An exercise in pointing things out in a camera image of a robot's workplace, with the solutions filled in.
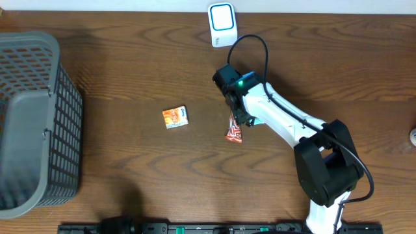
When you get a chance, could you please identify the red chocolate bar wrapper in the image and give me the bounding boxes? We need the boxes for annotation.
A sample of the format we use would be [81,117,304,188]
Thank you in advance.
[225,114,242,144]

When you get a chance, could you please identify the orange small box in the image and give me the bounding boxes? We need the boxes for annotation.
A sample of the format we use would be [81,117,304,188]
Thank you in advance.
[162,105,189,129]

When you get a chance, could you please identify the green lid jar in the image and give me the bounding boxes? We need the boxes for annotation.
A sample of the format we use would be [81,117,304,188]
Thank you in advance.
[409,129,416,146]

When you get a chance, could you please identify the mint green wipes packet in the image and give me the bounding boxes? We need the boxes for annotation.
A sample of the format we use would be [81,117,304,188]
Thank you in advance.
[253,118,264,125]

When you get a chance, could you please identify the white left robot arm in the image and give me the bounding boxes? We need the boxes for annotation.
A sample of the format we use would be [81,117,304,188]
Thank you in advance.
[97,216,141,234]

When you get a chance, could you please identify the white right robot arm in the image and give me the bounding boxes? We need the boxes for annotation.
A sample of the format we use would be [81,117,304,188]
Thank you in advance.
[213,64,364,233]

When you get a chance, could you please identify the white barcode scanner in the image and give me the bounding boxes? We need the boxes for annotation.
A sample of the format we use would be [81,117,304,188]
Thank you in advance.
[208,2,238,47]

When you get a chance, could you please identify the grey plastic basket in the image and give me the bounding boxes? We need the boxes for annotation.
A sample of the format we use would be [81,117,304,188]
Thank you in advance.
[1,32,83,219]

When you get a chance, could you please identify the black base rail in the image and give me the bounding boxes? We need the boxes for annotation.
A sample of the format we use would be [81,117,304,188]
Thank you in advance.
[57,222,385,234]

